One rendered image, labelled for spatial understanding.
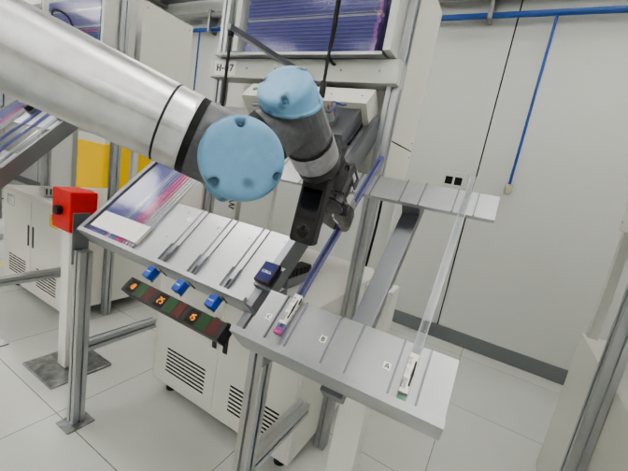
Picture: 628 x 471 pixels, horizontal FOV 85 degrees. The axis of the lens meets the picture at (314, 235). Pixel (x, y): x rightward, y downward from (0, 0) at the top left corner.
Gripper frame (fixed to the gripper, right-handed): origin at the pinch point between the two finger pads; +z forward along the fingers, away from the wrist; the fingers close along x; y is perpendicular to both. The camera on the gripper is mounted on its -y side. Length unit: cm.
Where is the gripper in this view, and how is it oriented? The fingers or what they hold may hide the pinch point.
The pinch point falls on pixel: (338, 229)
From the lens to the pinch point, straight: 71.4
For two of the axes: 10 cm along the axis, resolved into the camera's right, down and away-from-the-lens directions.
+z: 2.8, 4.5, 8.5
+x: -8.7, -2.5, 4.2
